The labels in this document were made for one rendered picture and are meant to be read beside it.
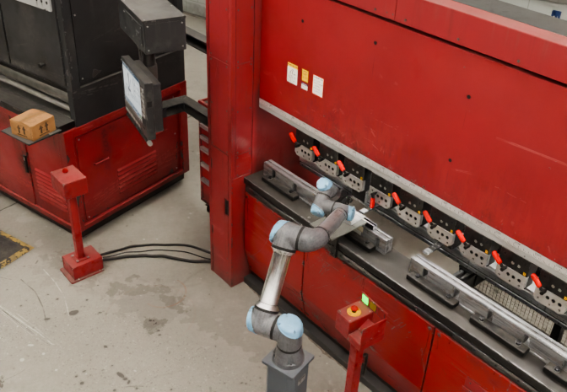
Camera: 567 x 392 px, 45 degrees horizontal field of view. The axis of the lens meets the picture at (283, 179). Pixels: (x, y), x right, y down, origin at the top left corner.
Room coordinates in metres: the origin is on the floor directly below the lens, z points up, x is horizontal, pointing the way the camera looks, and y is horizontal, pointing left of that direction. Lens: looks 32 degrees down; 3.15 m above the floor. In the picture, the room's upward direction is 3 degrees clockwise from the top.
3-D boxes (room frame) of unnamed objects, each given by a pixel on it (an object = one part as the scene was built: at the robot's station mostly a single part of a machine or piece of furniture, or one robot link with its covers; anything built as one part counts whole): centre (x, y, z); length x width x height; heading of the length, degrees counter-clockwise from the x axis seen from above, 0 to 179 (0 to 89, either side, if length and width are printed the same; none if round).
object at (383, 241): (3.11, -0.46, 0.92); 0.39 x 0.06 x 0.10; 42
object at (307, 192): (3.56, -0.06, 0.92); 0.50 x 0.06 x 0.10; 42
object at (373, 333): (2.55, -0.43, 0.75); 0.20 x 0.16 x 0.18; 36
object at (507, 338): (2.36, -1.05, 0.89); 0.30 x 0.05 x 0.03; 42
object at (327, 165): (3.31, -0.27, 1.26); 0.15 x 0.09 x 0.17; 42
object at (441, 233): (2.72, -0.80, 1.26); 0.15 x 0.09 x 0.17; 42
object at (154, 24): (3.75, 0.80, 1.53); 0.51 x 0.25 x 0.85; 29
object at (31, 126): (3.95, 1.69, 1.04); 0.30 x 0.26 x 0.12; 55
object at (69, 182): (3.73, 1.40, 0.41); 0.25 x 0.20 x 0.83; 132
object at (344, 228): (3.05, -0.31, 1.00); 0.26 x 0.18 x 0.01; 132
